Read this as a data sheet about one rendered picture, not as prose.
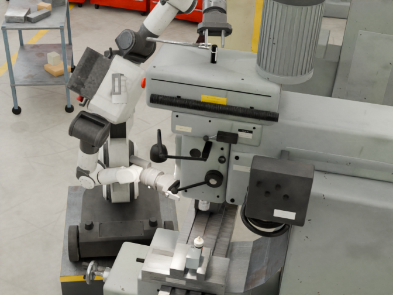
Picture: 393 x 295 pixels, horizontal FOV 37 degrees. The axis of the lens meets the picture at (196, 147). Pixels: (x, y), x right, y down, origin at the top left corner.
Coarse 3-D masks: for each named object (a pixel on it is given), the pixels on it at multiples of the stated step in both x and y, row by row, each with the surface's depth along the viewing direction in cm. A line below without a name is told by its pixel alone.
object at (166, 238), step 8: (160, 232) 281; (168, 232) 282; (176, 232) 282; (152, 240) 278; (160, 240) 277; (168, 240) 277; (176, 240) 278; (144, 288) 260; (152, 288) 259; (160, 288) 258
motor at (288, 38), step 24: (264, 0) 189; (288, 0) 181; (312, 0) 181; (264, 24) 192; (288, 24) 186; (312, 24) 187; (264, 48) 195; (288, 48) 190; (312, 48) 193; (264, 72) 198; (288, 72) 195; (312, 72) 201
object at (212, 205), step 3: (195, 201) 282; (198, 201) 282; (195, 204) 283; (210, 204) 280; (213, 204) 279; (216, 204) 279; (219, 204) 281; (195, 207) 284; (210, 207) 281; (213, 207) 280; (216, 207) 280; (219, 207) 283; (207, 210) 283; (210, 210) 282; (213, 210) 281; (216, 210) 281; (216, 213) 282
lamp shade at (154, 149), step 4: (156, 144) 232; (152, 148) 231; (156, 148) 230; (164, 148) 231; (152, 152) 231; (156, 152) 230; (164, 152) 231; (152, 156) 231; (156, 156) 230; (152, 160) 232; (156, 160) 231; (160, 160) 231; (164, 160) 232
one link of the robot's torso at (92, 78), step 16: (80, 64) 248; (96, 64) 248; (112, 64) 249; (128, 64) 251; (80, 80) 248; (96, 80) 249; (128, 80) 250; (80, 96) 265; (96, 96) 249; (128, 96) 250; (96, 112) 252; (112, 112) 250; (128, 112) 254
